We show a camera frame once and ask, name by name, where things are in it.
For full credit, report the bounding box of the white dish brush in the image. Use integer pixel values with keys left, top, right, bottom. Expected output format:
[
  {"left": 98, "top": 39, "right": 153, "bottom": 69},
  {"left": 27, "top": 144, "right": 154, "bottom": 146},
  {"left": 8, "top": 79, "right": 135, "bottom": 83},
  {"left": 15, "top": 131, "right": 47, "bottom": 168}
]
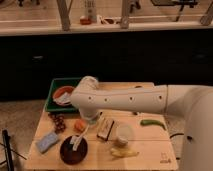
[{"left": 69, "top": 125, "right": 89, "bottom": 151}]

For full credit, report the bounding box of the dark purple bowl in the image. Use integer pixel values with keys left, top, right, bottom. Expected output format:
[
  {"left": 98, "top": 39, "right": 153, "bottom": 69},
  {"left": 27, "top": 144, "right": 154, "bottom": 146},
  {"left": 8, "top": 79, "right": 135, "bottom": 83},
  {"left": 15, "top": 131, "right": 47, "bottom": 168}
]
[{"left": 60, "top": 136, "right": 88, "bottom": 165}]

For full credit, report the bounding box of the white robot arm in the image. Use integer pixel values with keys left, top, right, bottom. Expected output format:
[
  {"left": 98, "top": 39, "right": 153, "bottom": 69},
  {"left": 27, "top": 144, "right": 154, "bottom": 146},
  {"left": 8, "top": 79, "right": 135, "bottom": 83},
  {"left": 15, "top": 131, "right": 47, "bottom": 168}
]
[{"left": 70, "top": 76, "right": 213, "bottom": 171}]

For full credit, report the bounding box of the white cloth in bowl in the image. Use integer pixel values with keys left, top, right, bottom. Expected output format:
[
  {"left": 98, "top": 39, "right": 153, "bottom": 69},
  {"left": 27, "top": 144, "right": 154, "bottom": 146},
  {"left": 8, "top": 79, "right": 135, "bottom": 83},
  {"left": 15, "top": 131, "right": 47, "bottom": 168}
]
[{"left": 55, "top": 92, "right": 70, "bottom": 105}]

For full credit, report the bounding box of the orange bowl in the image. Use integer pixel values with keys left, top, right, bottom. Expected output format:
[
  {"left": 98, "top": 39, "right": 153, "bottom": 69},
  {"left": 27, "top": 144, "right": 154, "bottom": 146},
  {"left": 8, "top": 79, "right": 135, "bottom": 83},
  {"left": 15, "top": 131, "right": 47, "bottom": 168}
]
[{"left": 52, "top": 86, "right": 74, "bottom": 106}]

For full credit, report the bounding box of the brown wooden box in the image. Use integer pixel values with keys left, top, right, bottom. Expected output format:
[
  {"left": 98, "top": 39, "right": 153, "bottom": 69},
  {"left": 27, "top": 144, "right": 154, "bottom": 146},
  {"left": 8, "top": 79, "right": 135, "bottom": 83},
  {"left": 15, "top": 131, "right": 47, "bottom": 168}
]
[{"left": 97, "top": 118, "right": 114, "bottom": 141}]

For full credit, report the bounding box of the orange carrot toy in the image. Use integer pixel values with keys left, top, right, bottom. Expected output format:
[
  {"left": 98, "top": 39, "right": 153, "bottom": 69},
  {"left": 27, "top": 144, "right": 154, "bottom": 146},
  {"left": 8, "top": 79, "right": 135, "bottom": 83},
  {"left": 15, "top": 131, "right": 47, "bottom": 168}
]
[{"left": 74, "top": 119, "right": 87, "bottom": 132}]

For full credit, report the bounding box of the green pepper toy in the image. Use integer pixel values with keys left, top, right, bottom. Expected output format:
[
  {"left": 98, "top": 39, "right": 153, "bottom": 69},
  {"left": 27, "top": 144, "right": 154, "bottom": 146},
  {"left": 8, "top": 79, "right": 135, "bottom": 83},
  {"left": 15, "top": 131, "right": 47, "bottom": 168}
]
[{"left": 140, "top": 119, "right": 166, "bottom": 130}]

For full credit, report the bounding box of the dark grape bunch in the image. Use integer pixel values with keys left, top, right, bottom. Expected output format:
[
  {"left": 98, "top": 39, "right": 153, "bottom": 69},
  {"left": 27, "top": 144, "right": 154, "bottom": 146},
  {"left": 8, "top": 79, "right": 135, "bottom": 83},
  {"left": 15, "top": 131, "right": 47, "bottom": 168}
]
[{"left": 48, "top": 113, "right": 66, "bottom": 134}]

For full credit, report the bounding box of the green tray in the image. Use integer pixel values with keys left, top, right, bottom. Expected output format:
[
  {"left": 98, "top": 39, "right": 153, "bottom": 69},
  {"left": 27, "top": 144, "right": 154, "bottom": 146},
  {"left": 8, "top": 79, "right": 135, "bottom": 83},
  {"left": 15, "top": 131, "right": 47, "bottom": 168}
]
[{"left": 45, "top": 77, "right": 81, "bottom": 113}]

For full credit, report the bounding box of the yellow banana toy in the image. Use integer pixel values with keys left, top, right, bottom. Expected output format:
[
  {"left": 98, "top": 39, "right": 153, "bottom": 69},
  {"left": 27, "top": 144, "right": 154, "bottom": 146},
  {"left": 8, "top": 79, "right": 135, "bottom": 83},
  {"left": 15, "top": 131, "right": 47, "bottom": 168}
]
[{"left": 110, "top": 147, "right": 138, "bottom": 158}]

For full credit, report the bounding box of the red object on shelf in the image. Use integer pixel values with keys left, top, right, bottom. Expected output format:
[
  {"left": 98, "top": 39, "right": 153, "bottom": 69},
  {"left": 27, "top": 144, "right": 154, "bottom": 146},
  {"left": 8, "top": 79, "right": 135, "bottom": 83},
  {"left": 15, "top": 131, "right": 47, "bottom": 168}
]
[{"left": 79, "top": 16, "right": 91, "bottom": 25}]

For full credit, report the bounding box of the wooden board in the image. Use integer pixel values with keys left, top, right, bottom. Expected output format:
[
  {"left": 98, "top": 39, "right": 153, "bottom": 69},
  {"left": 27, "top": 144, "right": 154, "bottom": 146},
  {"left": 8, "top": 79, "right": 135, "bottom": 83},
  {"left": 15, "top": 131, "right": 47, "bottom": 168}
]
[{"left": 25, "top": 82, "right": 180, "bottom": 171}]

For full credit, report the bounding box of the blue sponge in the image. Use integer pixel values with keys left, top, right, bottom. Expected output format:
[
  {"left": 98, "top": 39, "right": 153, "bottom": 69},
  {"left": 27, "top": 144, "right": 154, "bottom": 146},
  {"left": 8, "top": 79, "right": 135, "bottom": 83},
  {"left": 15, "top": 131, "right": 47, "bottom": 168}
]
[{"left": 36, "top": 132, "right": 59, "bottom": 153}]

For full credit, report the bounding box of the black stand left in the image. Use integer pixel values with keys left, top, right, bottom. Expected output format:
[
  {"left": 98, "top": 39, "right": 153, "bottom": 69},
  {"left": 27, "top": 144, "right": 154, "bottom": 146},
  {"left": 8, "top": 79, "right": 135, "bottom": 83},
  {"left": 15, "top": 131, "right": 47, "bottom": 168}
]
[{"left": 2, "top": 130, "right": 14, "bottom": 171}]

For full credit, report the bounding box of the black cable right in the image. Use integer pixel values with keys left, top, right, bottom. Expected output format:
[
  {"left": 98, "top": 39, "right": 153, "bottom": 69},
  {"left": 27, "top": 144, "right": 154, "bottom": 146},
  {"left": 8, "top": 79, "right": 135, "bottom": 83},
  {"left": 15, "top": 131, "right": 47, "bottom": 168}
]
[{"left": 169, "top": 132, "right": 185, "bottom": 141}]

